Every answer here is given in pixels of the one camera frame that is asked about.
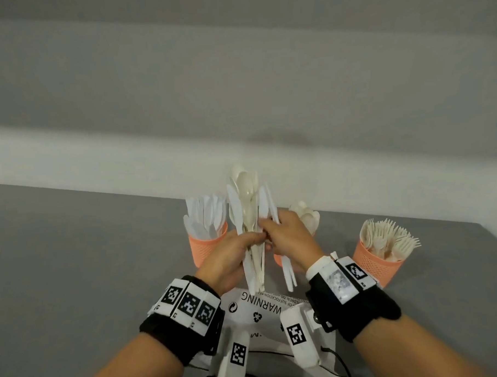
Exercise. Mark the bunch of white plastic forks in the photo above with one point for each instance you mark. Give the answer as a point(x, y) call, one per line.
point(388, 237)

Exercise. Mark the orange cup holding spoons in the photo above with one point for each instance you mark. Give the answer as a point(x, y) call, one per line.
point(278, 260)

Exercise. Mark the person's right forearm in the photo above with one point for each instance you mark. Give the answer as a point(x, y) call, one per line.
point(412, 352)

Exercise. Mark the person's left fingers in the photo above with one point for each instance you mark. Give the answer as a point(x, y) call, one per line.
point(252, 238)

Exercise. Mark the person's right hand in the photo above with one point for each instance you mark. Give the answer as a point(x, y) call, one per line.
point(296, 244)

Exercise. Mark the bunch of white plastic spoons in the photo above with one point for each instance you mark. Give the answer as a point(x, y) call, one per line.
point(307, 216)

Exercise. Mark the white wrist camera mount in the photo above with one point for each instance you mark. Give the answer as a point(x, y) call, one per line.
point(235, 355)
point(298, 336)

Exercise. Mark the orange cup holding forks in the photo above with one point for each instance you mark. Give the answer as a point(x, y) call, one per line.
point(373, 263)

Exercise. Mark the person's left hand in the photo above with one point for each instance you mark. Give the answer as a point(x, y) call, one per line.
point(219, 263)

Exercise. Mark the bunch of white plastic knives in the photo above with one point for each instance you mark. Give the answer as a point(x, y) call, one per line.
point(204, 215)

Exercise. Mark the bundle of white plastic cutlery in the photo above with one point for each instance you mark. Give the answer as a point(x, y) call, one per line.
point(245, 194)

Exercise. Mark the orange cup holding knives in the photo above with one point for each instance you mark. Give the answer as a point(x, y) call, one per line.
point(206, 250)

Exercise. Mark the clear printed plastic bag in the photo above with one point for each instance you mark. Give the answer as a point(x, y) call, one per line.
point(262, 309)

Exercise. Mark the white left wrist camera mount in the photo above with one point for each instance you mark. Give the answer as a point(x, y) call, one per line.
point(235, 355)

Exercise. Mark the black wristband with markers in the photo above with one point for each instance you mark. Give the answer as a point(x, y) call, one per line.
point(184, 312)
point(352, 297)

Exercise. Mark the person's right fingers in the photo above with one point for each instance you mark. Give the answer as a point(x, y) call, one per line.
point(271, 231)

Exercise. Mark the white plastic knife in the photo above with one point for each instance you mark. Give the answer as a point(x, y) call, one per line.
point(289, 275)

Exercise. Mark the black left wristband with markers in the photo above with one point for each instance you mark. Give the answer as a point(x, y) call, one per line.
point(184, 312)

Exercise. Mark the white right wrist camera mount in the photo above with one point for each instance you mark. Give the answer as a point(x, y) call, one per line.
point(298, 336)

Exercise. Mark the person's left forearm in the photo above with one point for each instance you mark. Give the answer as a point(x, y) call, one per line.
point(133, 368)

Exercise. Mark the black right wristband with markers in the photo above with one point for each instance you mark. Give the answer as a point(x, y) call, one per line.
point(352, 297)

